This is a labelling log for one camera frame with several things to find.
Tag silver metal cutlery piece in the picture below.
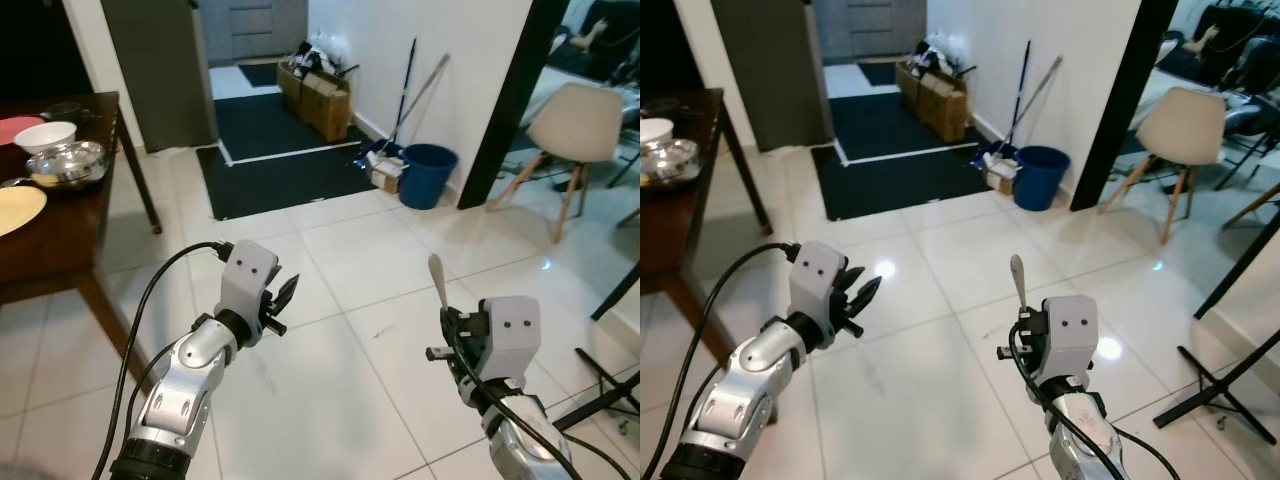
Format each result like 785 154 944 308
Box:
1009 254 1030 313
427 253 452 313

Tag black floor mat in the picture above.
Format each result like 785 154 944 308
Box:
810 92 1013 222
196 90 403 222

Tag black tripod stand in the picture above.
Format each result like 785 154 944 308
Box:
553 262 641 433
1153 212 1280 446

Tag blue bucket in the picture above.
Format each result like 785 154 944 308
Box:
1013 146 1072 212
400 143 460 211

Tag small open cardboard box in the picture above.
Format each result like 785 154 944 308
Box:
358 140 406 194
975 143 1019 195

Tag dark wooden table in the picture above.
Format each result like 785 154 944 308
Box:
640 88 773 363
0 92 163 363

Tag large cardboard box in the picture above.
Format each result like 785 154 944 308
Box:
896 60 970 144
277 58 353 144

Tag shiny steel bowl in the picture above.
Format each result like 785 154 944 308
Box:
26 140 109 192
640 138 700 190

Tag white chair wooden legs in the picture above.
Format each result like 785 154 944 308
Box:
1097 86 1229 244
487 82 627 244

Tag grey panelled door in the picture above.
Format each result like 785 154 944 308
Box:
810 0 928 65
195 0 311 67

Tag pale yellow plate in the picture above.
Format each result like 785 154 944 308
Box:
0 185 49 239

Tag pink plate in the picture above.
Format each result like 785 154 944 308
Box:
0 116 47 147

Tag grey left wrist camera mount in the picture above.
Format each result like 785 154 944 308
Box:
217 240 282 323
789 240 850 324

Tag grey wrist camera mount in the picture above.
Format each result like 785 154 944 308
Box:
479 296 544 383
789 240 850 324
217 240 282 323
1038 295 1099 393

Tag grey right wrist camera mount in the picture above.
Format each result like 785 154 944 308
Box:
479 296 544 383
1038 295 1099 393

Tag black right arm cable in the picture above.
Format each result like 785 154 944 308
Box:
1008 320 1183 480
440 310 636 480

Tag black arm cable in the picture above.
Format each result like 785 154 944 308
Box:
90 240 236 480
440 310 636 480
640 240 803 480
1008 320 1183 480

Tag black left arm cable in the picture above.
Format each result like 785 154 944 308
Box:
640 240 803 480
90 240 236 480

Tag black frame post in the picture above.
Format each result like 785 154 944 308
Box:
457 0 571 211
1070 0 1183 212

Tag grey handled broom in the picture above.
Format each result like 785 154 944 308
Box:
385 53 451 151
1003 57 1065 151

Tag blue handled mop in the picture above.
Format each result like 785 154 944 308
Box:
1000 40 1034 161
385 38 419 161

